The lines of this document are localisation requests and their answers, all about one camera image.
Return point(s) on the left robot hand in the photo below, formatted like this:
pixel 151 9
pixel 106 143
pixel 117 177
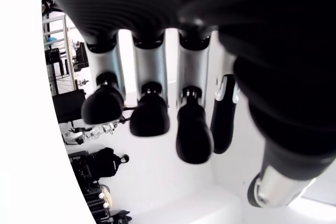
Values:
pixel 210 11

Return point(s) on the metal shelving rack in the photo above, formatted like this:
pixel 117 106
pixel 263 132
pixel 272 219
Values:
pixel 52 54

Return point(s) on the black hard case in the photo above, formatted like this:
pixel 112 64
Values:
pixel 68 106

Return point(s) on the white robot parts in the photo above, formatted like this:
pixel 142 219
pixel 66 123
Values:
pixel 74 136

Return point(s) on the black backpack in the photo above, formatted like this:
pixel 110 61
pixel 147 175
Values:
pixel 105 165

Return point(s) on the beige straw hat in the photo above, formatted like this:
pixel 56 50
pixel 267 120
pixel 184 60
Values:
pixel 107 195

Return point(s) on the black luggage stack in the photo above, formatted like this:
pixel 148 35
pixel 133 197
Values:
pixel 84 190

